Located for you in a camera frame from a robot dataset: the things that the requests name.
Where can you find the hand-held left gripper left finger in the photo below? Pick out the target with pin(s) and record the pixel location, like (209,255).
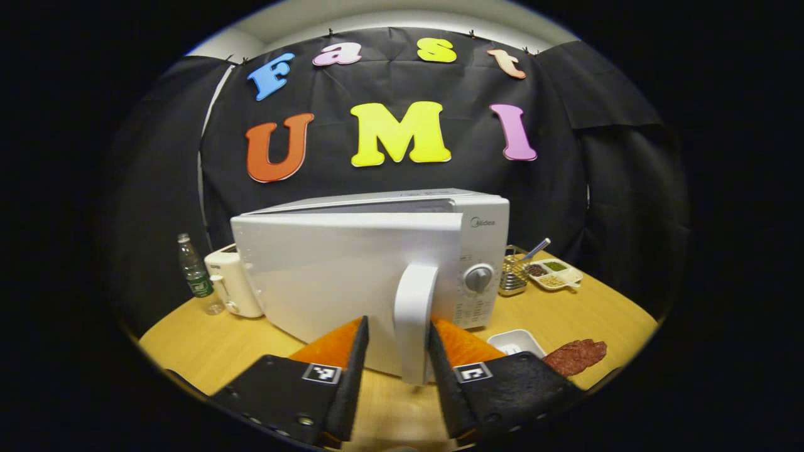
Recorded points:
(352,376)

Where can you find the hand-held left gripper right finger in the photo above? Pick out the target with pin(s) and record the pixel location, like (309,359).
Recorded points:
(443,376)

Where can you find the white microwave oven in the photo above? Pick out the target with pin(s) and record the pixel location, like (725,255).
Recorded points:
(326,276)

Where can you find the red meat slice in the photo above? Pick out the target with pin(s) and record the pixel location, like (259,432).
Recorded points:
(575,356)

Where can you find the white rectangular tray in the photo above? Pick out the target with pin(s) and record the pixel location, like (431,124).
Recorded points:
(515,342)

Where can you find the white toaster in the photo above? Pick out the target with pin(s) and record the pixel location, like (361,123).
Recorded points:
(232,282)

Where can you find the white divided dish with beans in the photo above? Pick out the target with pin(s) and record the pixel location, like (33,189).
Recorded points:
(556,274)

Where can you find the metal spoon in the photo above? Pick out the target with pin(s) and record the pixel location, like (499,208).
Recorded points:
(537,248)

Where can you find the clear plastic water bottle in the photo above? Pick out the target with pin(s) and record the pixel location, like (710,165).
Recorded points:
(198,279)

